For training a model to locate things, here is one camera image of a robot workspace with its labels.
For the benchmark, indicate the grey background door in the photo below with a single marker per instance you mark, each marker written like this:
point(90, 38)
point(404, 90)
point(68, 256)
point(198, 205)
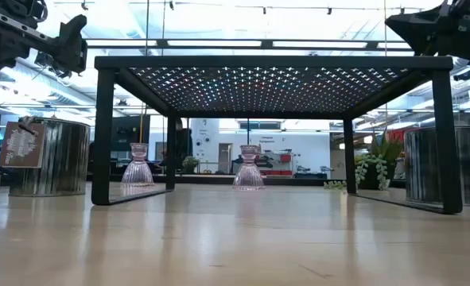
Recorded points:
point(225, 159)

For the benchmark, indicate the pink ribbed glass candle holder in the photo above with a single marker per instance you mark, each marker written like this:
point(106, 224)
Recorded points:
point(249, 175)
point(138, 172)

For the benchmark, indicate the black background robot arm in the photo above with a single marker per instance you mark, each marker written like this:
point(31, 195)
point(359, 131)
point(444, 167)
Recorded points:
point(268, 163)

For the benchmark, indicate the black background display board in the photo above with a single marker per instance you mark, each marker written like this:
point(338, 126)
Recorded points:
point(129, 131)

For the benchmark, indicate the black perforated metal shelf riser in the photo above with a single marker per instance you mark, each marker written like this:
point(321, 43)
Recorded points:
point(258, 62)

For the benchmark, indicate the yellow background pole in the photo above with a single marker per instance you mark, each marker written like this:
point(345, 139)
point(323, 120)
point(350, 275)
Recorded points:
point(141, 135)

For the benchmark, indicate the black table edge rail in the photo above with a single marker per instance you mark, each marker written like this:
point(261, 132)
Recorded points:
point(203, 179)

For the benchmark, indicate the dark ribbed silver tin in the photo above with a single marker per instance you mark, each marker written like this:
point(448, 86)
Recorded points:
point(417, 167)

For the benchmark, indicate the green artificial potted succulent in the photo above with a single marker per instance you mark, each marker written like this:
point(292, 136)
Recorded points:
point(374, 176)

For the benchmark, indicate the small background potted plant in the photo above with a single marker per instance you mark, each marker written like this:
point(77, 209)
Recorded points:
point(190, 163)

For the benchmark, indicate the silver tin candle with tag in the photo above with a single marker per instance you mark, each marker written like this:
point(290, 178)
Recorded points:
point(63, 159)

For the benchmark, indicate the background shelf with red bins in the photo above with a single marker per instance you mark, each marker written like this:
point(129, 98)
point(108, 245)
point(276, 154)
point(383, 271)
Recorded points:
point(285, 158)

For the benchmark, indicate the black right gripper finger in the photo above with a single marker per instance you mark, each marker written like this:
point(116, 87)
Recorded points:
point(421, 29)

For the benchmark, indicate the grey overhead frame bar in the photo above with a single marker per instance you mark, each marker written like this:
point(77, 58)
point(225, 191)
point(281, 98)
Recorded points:
point(266, 43)

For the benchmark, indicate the background workbench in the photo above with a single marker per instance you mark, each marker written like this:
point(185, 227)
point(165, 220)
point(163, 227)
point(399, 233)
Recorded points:
point(310, 175)

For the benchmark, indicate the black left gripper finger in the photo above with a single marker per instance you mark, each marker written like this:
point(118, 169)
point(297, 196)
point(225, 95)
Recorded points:
point(74, 43)

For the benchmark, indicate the red background box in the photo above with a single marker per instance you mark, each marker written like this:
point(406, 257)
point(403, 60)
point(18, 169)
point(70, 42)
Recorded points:
point(397, 135)

